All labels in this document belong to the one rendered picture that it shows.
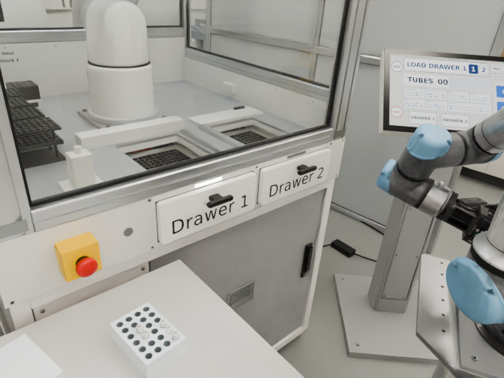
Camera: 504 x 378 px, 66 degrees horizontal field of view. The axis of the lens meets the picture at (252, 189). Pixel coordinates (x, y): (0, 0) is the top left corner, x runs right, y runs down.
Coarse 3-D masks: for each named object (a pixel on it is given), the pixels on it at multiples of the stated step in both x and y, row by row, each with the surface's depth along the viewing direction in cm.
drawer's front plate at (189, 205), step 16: (240, 176) 102; (256, 176) 104; (192, 192) 93; (208, 192) 95; (224, 192) 99; (240, 192) 103; (160, 208) 87; (176, 208) 90; (192, 208) 94; (208, 208) 97; (224, 208) 101; (240, 208) 105; (160, 224) 89; (176, 224) 92; (192, 224) 96; (208, 224) 99; (160, 240) 91
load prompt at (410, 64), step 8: (408, 64) 137; (416, 64) 137; (424, 64) 137; (432, 64) 137; (440, 64) 137; (448, 64) 137; (456, 64) 137; (464, 64) 137; (472, 64) 137; (480, 64) 137; (488, 64) 137; (432, 72) 137; (440, 72) 137; (448, 72) 137; (456, 72) 137; (464, 72) 137; (472, 72) 137; (480, 72) 137; (488, 72) 137
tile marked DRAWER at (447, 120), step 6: (444, 114) 134; (450, 114) 134; (456, 114) 134; (444, 120) 133; (450, 120) 133; (456, 120) 133; (462, 120) 133; (468, 120) 133; (444, 126) 133; (450, 126) 133; (456, 126) 133; (462, 126) 133; (468, 126) 133
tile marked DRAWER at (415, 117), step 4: (412, 112) 134; (416, 112) 134; (420, 112) 134; (424, 112) 134; (428, 112) 134; (432, 112) 134; (412, 116) 133; (416, 116) 133; (420, 116) 133; (424, 116) 133; (428, 116) 133; (432, 116) 133; (412, 120) 133; (416, 120) 133; (420, 120) 133; (424, 120) 133; (428, 120) 133; (432, 120) 133
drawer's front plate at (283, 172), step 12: (312, 156) 118; (324, 156) 122; (264, 168) 107; (276, 168) 108; (288, 168) 112; (324, 168) 124; (264, 180) 107; (276, 180) 111; (288, 180) 114; (312, 180) 123; (324, 180) 127; (264, 192) 109; (288, 192) 117; (264, 204) 111
